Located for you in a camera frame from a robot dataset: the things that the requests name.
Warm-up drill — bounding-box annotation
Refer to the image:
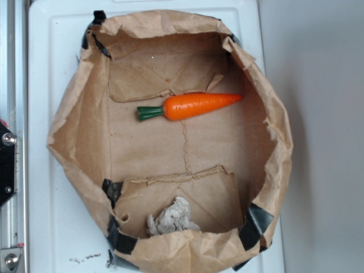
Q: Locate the orange toy carrot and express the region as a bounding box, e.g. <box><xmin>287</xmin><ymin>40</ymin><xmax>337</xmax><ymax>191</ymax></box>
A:
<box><xmin>136</xmin><ymin>93</ymin><xmax>242</xmax><ymax>121</ymax></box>

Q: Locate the aluminium frame rail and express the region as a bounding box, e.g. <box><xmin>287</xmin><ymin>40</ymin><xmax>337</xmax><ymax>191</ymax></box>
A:
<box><xmin>1</xmin><ymin>1</ymin><xmax>30</xmax><ymax>272</ymax></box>

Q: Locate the brown paper bag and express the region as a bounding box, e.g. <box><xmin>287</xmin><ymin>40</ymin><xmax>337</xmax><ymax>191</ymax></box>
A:
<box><xmin>47</xmin><ymin>10</ymin><xmax>293</xmax><ymax>272</ymax></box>

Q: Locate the black metal bracket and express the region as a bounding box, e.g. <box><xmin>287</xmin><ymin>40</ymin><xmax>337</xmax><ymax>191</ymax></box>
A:
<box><xmin>0</xmin><ymin>119</ymin><xmax>17</xmax><ymax>208</ymax></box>

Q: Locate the crumpled white paper wad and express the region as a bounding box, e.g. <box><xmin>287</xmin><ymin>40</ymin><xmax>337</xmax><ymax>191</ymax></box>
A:
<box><xmin>146</xmin><ymin>197</ymin><xmax>201</xmax><ymax>236</ymax></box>

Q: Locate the white plastic tray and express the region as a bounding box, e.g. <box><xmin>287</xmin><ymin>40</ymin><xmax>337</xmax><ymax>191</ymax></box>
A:
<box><xmin>27</xmin><ymin>0</ymin><xmax>286</xmax><ymax>273</ymax></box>

